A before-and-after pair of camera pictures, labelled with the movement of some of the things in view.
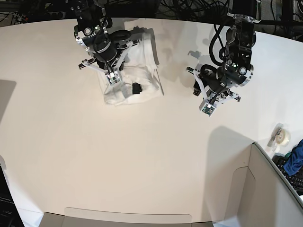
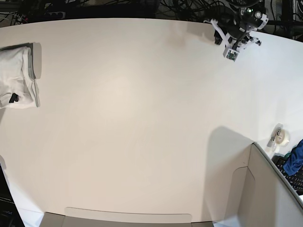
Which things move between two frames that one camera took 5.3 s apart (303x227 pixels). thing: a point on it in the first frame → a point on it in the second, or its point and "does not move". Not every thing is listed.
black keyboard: [296, 179] does not move
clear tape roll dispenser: [280, 137] does not move
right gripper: [197, 90] → [218, 38]
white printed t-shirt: [140, 78] → [18, 89]
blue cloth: [295, 163] does not move
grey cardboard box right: [259, 196] does not move
